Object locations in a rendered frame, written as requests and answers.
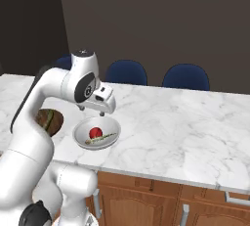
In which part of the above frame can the brown wooden bowl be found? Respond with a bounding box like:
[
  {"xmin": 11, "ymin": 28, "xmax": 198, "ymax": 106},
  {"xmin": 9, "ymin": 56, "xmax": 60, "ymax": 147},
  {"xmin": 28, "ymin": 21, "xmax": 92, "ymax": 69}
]
[{"xmin": 34, "ymin": 108, "xmax": 65, "ymax": 138}]

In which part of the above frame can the green vegetable stalk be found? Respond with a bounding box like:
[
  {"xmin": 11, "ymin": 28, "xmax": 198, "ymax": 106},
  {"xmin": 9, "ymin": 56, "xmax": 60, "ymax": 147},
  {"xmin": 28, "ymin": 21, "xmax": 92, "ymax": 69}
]
[{"xmin": 44, "ymin": 110, "xmax": 55, "ymax": 132}]

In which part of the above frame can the silver cupboard door handle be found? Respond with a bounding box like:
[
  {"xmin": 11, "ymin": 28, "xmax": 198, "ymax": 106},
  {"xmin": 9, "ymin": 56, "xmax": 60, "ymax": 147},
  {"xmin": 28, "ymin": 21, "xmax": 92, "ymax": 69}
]
[
  {"xmin": 179, "ymin": 203, "xmax": 190, "ymax": 226},
  {"xmin": 92, "ymin": 188, "xmax": 103, "ymax": 220}
]

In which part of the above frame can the brown wooden cupboard door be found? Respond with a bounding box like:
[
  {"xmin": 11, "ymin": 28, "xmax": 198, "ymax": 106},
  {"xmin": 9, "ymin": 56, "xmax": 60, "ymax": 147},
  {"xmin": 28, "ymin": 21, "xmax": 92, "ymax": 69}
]
[
  {"xmin": 176, "ymin": 198, "xmax": 250, "ymax": 226},
  {"xmin": 97, "ymin": 184, "xmax": 181, "ymax": 226}
]

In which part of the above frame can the thin green-brown fish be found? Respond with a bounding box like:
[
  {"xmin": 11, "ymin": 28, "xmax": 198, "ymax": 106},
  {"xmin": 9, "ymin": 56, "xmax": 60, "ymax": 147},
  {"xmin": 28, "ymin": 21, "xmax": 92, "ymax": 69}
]
[{"xmin": 84, "ymin": 132, "xmax": 117, "ymax": 146}]

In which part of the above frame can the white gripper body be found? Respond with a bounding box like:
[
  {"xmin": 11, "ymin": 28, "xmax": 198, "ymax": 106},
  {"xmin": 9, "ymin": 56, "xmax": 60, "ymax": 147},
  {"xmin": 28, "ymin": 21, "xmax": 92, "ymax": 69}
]
[{"xmin": 76, "ymin": 93, "xmax": 117, "ymax": 114}]

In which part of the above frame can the navy blue chair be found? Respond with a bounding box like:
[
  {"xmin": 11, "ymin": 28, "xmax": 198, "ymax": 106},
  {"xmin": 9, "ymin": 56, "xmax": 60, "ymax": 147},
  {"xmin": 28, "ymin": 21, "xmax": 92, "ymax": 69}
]
[
  {"xmin": 161, "ymin": 63, "xmax": 211, "ymax": 92},
  {"xmin": 53, "ymin": 53, "xmax": 73, "ymax": 71},
  {"xmin": 104, "ymin": 59, "xmax": 148, "ymax": 87}
]

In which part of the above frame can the brown wooden drawer front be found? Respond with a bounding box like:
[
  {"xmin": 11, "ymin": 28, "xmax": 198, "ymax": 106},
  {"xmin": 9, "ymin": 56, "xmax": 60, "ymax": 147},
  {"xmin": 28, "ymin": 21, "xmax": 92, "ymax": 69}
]
[
  {"xmin": 179, "ymin": 184, "xmax": 250, "ymax": 210},
  {"xmin": 96, "ymin": 170, "xmax": 182, "ymax": 194}
]

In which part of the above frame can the silver drawer handle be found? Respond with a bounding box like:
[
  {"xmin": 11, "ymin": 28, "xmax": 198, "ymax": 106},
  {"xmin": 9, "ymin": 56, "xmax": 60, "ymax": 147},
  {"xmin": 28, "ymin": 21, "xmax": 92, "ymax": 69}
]
[{"xmin": 224, "ymin": 191, "xmax": 250, "ymax": 207}]

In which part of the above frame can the grey bowl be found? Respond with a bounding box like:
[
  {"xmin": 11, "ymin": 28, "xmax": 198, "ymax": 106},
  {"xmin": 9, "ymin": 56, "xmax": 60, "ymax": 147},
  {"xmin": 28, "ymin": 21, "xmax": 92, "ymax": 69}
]
[{"xmin": 71, "ymin": 115, "xmax": 122, "ymax": 152}]

